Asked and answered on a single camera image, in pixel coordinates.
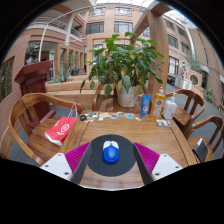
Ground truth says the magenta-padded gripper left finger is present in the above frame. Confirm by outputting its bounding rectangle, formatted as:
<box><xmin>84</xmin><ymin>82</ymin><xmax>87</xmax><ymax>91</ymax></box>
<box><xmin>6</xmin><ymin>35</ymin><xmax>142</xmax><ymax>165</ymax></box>
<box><xmin>39</xmin><ymin>141</ymin><xmax>93</xmax><ymax>185</ymax></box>

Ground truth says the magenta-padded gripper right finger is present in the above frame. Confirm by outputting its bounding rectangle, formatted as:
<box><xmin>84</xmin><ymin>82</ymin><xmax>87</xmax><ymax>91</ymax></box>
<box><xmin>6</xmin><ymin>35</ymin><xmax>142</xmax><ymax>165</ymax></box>
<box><xmin>132</xmin><ymin>142</ymin><xmax>184</xmax><ymax>186</ymax></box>

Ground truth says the blue and white computer mouse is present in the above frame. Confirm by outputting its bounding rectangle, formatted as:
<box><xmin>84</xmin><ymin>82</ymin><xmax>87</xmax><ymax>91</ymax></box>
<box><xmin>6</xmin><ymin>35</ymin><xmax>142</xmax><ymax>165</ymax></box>
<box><xmin>101</xmin><ymin>140</ymin><xmax>120</xmax><ymax>165</ymax></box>

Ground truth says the round black mouse pad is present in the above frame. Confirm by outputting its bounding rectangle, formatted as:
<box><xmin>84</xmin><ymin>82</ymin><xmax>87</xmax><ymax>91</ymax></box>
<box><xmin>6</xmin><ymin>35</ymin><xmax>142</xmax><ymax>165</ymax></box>
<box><xmin>87</xmin><ymin>134</ymin><xmax>137</xmax><ymax>178</ymax></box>

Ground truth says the curved-back wooden armchair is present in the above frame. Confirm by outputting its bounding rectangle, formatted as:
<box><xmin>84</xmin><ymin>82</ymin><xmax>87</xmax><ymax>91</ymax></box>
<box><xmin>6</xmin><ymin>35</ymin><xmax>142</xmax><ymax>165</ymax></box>
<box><xmin>184</xmin><ymin>114</ymin><xmax>224</xmax><ymax>163</ymax></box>
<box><xmin>7</xmin><ymin>92</ymin><xmax>86</xmax><ymax>167</ymax></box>
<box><xmin>165</xmin><ymin>88</ymin><xmax>206</xmax><ymax>128</ymax></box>
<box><xmin>91</xmin><ymin>83</ymin><xmax>144</xmax><ymax>113</ymax></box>

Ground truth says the red paper bag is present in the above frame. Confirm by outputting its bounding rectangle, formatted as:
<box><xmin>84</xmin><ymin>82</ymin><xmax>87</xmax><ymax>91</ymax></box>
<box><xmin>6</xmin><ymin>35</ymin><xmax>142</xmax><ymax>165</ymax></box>
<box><xmin>44</xmin><ymin>103</ymin><xmax>79</xmax><ymax>147</ymax></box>

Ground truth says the clear wrapped packet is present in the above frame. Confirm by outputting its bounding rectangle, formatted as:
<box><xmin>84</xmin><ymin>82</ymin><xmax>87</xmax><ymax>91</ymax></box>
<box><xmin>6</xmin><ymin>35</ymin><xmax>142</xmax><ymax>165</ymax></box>
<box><xmin>155</xmin><ymin>118</ymin><xmax>172</xmax><ymax>128</ymax></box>

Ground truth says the white pump bottle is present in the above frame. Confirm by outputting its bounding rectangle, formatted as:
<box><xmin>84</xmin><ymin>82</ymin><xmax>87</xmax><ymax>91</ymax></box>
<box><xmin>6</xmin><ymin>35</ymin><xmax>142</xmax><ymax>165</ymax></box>
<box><xmin>161</xmin><ymin>92</ymin><xmax>178</xmax><ymax>120</ymax></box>

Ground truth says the yellow liquid bottle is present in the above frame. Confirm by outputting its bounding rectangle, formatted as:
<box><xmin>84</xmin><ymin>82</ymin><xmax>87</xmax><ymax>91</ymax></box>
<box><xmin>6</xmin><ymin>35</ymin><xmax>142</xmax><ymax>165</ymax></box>
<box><xmin>149</xmin><ymin>86</ymin><xmax>167</xmax><ymax>120</ymax></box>

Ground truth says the blue squeeze tube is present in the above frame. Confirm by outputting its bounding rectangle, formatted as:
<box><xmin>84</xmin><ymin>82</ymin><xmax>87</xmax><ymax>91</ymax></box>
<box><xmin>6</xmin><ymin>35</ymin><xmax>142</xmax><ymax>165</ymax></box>
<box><xmin>139</xmin><ymin>93</ymin><xmax>152</xmax><ymax>120</ymax></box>

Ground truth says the long wooden bench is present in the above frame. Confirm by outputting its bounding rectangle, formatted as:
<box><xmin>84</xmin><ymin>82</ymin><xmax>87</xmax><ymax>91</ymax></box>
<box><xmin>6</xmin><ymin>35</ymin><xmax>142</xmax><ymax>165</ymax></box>
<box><xmin>44</xmin><ymin>75</ymin><xmax>116</xmax><ymax>109</ymax></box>

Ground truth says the spiky green agave plant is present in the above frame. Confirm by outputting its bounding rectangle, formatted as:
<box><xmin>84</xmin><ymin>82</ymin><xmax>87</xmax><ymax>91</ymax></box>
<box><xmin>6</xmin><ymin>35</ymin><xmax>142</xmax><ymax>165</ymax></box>
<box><xmin>49</xmin><ymin>68</ymin><xmax>73</xmax><ymax>84</ymax></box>

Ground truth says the dark red wooden lectern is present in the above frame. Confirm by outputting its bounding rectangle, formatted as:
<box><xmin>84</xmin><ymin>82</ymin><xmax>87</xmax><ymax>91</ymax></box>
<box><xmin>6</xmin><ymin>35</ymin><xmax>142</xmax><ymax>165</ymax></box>
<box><xmin>14</xmin><ymin>60</ymin><xmax>57</xmax><ymax>129</ymax></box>

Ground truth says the large leafy plant in white pot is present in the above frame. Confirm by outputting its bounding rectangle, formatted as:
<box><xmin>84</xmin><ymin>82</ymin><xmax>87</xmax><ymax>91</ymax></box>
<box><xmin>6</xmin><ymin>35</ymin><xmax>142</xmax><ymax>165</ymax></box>
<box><xmin>79</xmin><ymin>31</ymin><xmax>165</xmax><ymax>108</ymax></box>

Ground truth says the dark statue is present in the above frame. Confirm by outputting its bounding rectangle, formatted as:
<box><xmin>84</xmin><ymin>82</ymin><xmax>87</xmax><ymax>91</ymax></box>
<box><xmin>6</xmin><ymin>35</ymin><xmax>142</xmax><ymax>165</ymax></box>
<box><xmin>25</xmin><ymin>43</ymin><xmax>40</xmax><ymax>64</ymax></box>

